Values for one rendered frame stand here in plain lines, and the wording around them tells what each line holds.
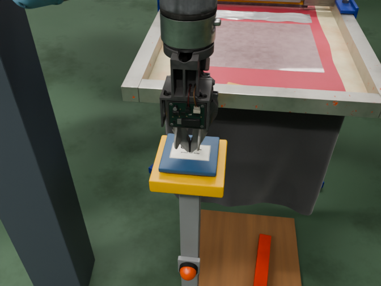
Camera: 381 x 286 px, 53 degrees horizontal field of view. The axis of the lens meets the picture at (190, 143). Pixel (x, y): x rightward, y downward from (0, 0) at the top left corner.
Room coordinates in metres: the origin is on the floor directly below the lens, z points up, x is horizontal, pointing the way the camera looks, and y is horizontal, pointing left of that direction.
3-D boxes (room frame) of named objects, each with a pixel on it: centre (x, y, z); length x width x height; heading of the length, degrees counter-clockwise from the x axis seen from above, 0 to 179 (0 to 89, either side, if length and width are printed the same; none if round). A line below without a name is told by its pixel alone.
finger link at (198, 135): (0.49, -0.01, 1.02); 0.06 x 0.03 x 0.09; 173
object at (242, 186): (0.77, -0.15, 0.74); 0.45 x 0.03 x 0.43; 83
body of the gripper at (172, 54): (0.49, 0.00, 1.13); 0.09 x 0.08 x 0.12; 173
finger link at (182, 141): (0.49, 0.02, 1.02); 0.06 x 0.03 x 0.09; 173
